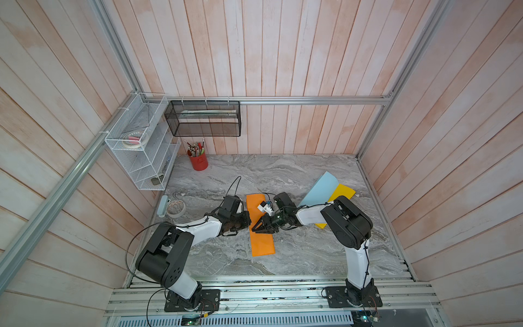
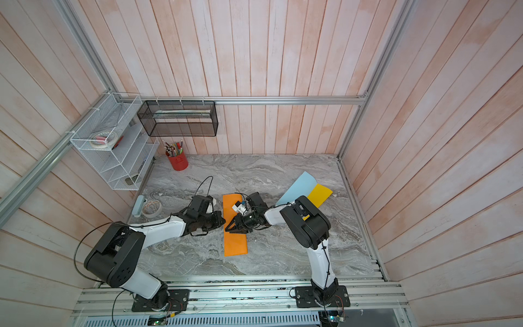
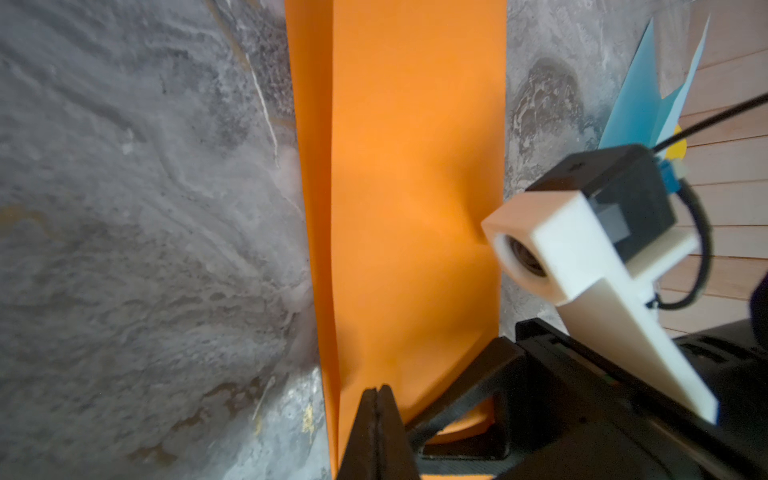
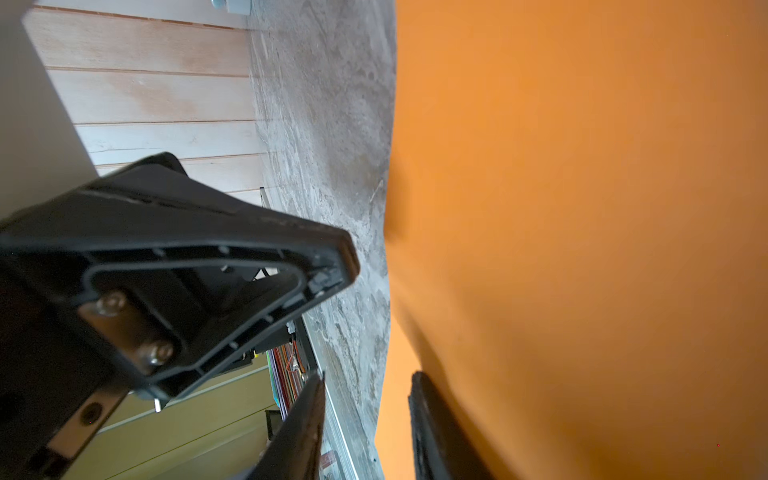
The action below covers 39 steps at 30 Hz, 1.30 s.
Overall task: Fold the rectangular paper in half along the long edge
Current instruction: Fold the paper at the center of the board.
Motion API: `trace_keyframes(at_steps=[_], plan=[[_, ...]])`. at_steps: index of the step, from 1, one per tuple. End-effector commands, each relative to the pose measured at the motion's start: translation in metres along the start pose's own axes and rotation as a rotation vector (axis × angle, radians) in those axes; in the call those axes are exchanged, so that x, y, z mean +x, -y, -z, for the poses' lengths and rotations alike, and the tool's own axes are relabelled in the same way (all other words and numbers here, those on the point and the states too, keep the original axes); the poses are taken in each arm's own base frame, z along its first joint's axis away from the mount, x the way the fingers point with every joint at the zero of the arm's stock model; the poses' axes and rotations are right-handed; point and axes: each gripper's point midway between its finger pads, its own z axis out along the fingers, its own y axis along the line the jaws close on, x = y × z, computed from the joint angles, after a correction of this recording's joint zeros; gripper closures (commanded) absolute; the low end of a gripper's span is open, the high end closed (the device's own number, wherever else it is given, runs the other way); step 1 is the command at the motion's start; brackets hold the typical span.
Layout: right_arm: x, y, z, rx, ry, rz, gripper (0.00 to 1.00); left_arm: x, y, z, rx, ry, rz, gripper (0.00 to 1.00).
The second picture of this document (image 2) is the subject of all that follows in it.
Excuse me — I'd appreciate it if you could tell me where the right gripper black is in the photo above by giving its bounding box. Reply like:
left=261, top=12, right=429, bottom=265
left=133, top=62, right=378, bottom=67
left=225, top=212, right=260, bottom=234

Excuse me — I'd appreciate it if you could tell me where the orange paper sheet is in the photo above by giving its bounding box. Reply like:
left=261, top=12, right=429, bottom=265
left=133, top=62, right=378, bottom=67
left=221, top=193, right=249, bottom=258

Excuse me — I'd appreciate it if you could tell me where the light blue paper sheet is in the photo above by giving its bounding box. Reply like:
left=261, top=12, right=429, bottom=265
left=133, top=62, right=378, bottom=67
left=276, top=172, right=317, bottom=206

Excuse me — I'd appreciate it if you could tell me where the yellow paper sheet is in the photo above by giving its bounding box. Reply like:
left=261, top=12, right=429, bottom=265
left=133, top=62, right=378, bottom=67
left=307, top=184, right=333, bottom=208

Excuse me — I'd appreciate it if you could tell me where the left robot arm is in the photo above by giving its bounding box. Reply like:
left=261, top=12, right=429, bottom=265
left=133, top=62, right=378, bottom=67
left=84, top=195, right=226, bottom=307

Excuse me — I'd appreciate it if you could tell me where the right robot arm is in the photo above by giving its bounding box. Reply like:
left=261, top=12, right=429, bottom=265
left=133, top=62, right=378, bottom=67
left=225, top=192, right=339, bottom=301

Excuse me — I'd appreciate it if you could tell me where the clear tape roll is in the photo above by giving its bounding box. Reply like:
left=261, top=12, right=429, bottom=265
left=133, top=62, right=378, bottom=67
left=142, top=200, right=163, bottom=219

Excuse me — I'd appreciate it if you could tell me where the red pencil cup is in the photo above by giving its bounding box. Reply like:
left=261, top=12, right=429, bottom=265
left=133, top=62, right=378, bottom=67
left=166, top=152, right=189, bottom=171

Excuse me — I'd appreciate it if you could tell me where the tape roll on shelf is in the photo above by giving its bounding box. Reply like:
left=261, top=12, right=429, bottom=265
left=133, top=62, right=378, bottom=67
left=89, top=129, right=118, bottom=150

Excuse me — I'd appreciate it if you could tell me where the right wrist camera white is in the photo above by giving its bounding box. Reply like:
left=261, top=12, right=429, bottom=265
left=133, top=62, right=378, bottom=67
left=232, top=201, right=249, bottom=217

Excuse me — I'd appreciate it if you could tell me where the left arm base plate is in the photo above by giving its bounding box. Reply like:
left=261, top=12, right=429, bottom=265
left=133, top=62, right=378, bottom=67
left=132, top=289, right=190, bottom=312

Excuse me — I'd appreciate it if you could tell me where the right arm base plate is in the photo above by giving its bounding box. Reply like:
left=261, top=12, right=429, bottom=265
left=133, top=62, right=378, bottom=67
left=294, top=285, right=351, bottom=309

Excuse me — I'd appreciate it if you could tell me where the white wire shelf rack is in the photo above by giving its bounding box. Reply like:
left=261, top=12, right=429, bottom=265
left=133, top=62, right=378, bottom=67
left=70, top=93, right=159, bottom=191

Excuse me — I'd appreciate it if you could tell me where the black mesh wall basket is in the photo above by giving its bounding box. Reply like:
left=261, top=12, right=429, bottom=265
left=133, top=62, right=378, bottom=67
left=137, top=99, right=219, bottom=137

